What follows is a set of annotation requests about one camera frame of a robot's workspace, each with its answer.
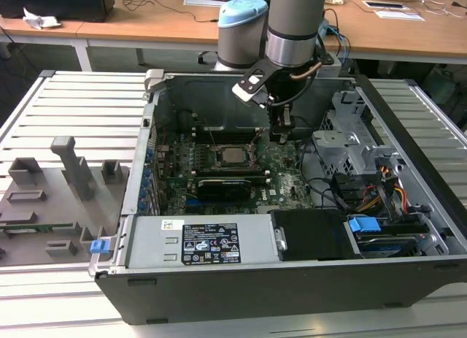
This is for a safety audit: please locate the black wire bundle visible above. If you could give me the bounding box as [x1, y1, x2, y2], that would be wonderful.
[302, 140, 369, 212]

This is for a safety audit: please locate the silver square CPU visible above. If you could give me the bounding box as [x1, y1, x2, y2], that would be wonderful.
[223, 147, 247, 166]

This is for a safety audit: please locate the grey case latch handle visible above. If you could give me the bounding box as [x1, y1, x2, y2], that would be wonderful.
[144, 69, 166, 95]

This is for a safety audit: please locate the silver power supply with label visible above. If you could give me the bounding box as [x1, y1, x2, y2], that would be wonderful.
[126, 213, 280, 269]

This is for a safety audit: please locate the dark tablet white frame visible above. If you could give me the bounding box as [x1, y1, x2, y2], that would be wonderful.
[363, 0, 412, 10]

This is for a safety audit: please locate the blue disk carrier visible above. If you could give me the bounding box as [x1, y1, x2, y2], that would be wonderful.
[348, 215, 380, 244]

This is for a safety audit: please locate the black graphics card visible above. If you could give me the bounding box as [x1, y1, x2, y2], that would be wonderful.
[196, 177, 252, 202]

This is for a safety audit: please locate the blue cable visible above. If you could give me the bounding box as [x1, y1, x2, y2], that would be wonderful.
[327, 26, 352, 61]

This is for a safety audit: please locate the crumpled white paper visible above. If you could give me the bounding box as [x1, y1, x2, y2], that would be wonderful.
[22, 7, 62, 31]

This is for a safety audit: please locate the white wrist camera black mount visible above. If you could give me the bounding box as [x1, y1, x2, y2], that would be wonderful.
[231, 66, 273, 108]

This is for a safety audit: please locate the large black box device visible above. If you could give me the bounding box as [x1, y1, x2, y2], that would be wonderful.
[0, 0, 116, 24]

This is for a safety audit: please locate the grey parts rack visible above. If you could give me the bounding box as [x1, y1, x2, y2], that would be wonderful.
[0, 135, 131, 268]

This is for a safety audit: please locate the metal socket cover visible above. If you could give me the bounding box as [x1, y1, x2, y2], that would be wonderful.
[247, 126, 274, 164]

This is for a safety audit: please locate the white paper with blue edge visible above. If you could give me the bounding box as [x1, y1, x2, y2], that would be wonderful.
[375, 9, 426, 22]

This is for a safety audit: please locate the green RAM stick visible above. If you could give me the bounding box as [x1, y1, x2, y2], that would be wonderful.
[0, 223, 74, 232]

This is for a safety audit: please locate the hard disk drive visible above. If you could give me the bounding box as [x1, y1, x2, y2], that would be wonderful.
[355, 231, 430, 259]

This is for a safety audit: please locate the CPU socket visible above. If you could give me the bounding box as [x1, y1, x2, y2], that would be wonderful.
[215, 142, 262, 171]

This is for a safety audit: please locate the black plastic shroud box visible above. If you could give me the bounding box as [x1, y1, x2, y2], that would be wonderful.
[271, 208, 362, 262]

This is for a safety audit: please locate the black camera cable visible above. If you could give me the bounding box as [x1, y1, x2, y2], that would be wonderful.
[268, 34, 329, 108]

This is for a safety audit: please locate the silver metal drive cage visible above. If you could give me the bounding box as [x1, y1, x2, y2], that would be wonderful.
[312, 89, 402, 179]

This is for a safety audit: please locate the yellow red orange wire bundle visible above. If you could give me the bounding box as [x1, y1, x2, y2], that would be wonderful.
[359, 164, 408, 215]

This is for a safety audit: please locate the green motherboard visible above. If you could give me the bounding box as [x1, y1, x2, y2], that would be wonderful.
[153, 128, 319, 215]

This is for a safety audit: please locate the black open PC case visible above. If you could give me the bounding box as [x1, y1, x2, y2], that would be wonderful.
[93, 69, 467, 326]

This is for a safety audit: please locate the wooden desk white frame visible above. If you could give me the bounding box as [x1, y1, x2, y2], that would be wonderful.
[76, 0, 467, 74]
[0, 15, 90, 73]

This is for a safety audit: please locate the black RAM slot row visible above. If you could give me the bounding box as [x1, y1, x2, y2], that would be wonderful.
[193, 128, 258, 144]
[196, 168, 268, 186]

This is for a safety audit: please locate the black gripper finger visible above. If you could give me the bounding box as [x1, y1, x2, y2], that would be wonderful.
[271, 106, 295, 145]

